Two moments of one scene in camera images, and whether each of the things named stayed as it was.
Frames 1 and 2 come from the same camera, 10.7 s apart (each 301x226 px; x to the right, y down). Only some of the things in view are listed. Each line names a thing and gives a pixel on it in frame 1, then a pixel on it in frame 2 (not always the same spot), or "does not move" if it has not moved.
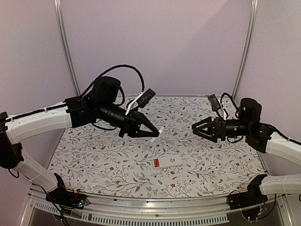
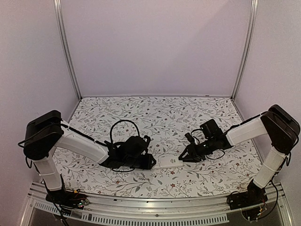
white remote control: [169, 161] does not move
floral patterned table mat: [179, 162] does not move
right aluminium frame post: [251, 23] does not move
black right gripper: [219, 129] → [196, 149]
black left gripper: [131, 124] → [147, 165]
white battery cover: [153, 139] → [159, 162]
